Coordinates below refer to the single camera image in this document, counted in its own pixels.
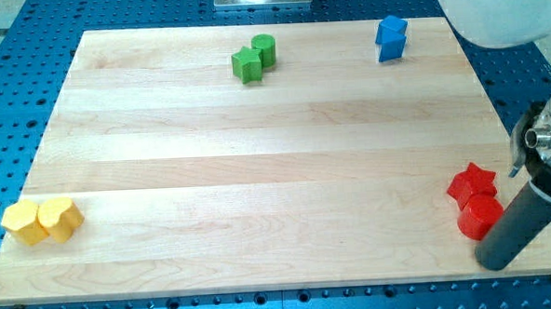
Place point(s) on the green star block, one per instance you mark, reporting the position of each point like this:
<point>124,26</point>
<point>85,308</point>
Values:
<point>247,64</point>

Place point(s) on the green cylinder block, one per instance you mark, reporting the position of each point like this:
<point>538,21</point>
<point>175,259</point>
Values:
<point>266,44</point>

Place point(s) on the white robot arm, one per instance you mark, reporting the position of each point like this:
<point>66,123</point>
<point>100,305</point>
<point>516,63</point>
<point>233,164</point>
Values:
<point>509,23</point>

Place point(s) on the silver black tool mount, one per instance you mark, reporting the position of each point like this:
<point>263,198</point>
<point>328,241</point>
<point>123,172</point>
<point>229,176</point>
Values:
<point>530,145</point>

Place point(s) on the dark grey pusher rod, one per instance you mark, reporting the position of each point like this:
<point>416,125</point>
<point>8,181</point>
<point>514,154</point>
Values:
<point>527,215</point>

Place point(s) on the red cylinder block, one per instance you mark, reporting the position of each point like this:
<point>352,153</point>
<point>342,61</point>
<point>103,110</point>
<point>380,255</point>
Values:
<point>479,215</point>

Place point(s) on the blue cube block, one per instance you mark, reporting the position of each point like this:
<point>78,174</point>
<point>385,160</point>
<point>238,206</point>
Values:
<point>391,24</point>

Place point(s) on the red star block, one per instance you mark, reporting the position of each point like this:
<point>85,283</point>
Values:
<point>470,182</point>

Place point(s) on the yellow heart block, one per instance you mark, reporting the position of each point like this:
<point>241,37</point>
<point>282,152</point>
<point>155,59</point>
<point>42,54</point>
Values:
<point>60,217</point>

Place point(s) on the wooden board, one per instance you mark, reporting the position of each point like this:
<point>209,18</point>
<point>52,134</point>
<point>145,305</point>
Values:
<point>332,170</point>

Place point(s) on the yellow hexagon block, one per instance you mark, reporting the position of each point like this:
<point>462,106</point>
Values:
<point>21,221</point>

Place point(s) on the blue triangle block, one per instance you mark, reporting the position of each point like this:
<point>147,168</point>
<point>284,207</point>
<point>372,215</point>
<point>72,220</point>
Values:
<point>391,45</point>

